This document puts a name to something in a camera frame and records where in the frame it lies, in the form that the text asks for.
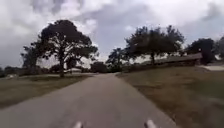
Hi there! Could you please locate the small dark tree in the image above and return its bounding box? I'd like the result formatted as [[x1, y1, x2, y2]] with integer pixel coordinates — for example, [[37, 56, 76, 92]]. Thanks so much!
[[105, 47, 129, 72]]

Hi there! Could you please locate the dark bush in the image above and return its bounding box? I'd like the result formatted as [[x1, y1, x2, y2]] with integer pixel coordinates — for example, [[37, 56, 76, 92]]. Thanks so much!
[[89, 61, 109, 74]]

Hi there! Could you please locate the grey paved path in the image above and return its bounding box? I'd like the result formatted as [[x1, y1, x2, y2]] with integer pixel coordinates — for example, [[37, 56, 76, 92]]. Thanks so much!
[[0, 72, 180, 128]]

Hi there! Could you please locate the broad dark tree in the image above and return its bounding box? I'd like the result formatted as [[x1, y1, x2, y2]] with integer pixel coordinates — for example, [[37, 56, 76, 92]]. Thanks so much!
[[124, 24, 186, 67]]

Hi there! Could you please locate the large dark tree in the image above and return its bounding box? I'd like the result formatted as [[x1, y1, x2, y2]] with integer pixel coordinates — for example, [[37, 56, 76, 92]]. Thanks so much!
[[20, 19, 100, 79]]

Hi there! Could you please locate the low long building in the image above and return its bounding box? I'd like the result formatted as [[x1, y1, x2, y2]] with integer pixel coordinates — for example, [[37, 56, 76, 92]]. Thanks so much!
[[133, 52, 204, 69]]

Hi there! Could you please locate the robot's own part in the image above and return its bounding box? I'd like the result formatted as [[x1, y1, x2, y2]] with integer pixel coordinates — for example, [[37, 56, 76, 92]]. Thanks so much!
[[144, 119, 157, 128], [73, 121, 84, 128]]

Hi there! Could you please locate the dry grass field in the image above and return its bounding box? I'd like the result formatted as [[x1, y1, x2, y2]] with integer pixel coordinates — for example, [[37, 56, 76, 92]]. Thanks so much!
[[0, 73, 94, 110], [115, 65, 224, 128]]

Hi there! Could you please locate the pale paved driveway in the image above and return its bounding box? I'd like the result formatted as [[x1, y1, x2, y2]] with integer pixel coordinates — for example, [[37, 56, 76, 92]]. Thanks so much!
[[199, 64, 224, 72]]

